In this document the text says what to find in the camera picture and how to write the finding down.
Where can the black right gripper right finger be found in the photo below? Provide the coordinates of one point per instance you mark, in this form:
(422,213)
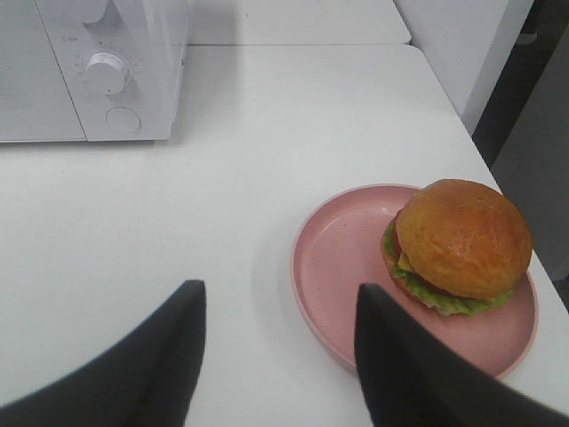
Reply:
(409,378)

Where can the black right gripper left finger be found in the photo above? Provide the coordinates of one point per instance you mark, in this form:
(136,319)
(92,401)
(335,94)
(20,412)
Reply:
(146,379)

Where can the burger with lettuce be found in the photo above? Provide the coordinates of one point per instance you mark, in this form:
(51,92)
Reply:
(457,247)

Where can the pink round plate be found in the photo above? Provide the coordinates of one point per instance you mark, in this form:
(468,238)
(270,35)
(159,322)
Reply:
(339,247)

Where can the round white door button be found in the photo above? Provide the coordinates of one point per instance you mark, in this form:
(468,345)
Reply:
(123,120)

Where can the white microwave door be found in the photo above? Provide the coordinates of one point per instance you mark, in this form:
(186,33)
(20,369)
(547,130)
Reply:
(35,103)

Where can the white timer knob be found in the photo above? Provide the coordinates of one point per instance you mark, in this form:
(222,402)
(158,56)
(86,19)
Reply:
(106,73)

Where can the white microwave oven body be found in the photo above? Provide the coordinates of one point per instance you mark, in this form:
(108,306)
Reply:
(150,37)

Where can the upper white power knob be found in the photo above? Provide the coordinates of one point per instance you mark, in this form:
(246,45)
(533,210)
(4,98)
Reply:
(89,11)

